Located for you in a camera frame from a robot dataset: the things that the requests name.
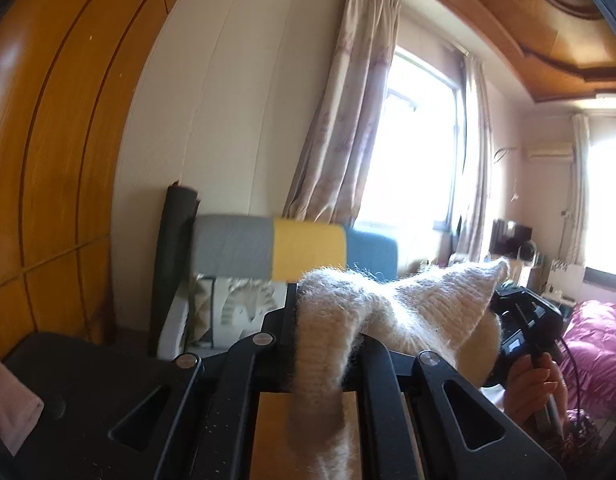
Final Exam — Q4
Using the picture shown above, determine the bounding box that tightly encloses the wooden wardrobe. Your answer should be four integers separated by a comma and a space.
0, 0, 195, 361

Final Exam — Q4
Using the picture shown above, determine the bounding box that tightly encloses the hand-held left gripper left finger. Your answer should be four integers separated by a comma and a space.
108, 282, 301, 480

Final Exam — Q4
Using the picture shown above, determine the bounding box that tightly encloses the rolled black mat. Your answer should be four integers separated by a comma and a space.
147, 184, 202, 357

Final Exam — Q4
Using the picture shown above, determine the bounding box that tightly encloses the grey yellow blue sofa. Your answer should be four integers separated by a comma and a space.
158, 214, 400, 361

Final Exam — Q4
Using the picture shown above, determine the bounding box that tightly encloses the pink folded cloth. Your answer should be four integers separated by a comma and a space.
0, 351, 45, 457

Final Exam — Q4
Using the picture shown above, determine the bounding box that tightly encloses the purple quilt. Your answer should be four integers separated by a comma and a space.
562, 299, 616, 420

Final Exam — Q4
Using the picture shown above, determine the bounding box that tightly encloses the beige patterned curtain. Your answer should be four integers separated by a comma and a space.
454, 51, 495, 264
282, 0, 402, 227

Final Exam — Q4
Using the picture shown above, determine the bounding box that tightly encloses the white narrow curtain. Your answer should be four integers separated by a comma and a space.
567, 114, 592, 267

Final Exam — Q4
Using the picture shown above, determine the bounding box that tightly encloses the white air conditioner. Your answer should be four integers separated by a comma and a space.
522, 141, 575, 164

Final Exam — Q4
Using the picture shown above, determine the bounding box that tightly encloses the cream knitted sweater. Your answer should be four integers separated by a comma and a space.
285, 257, 511, 480

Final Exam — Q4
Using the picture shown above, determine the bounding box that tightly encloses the tiger print pillow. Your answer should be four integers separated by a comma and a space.
188, 274, 290, 348

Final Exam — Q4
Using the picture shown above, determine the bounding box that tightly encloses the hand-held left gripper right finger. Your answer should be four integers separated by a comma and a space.
343, 337, 564, 480

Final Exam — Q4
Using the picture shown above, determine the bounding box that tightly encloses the person's right hand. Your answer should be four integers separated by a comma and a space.
503, 354, 570, 430

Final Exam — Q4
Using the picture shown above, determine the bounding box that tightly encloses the black monitor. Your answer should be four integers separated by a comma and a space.
489, 218, 535, 257

